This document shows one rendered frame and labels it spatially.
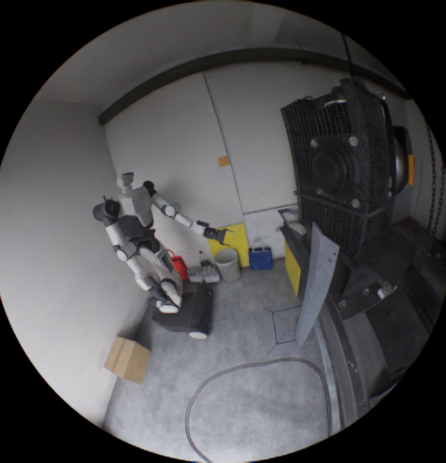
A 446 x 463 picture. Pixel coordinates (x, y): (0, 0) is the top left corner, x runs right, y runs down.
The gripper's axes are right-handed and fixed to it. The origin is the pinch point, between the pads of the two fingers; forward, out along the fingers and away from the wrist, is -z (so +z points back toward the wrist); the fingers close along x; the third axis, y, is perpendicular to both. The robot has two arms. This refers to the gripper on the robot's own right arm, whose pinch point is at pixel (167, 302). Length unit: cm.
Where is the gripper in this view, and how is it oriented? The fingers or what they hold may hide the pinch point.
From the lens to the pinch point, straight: 117.1
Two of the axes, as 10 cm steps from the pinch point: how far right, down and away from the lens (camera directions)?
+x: 9.1, -2.9, -3.1
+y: 1.5, -4.7, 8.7
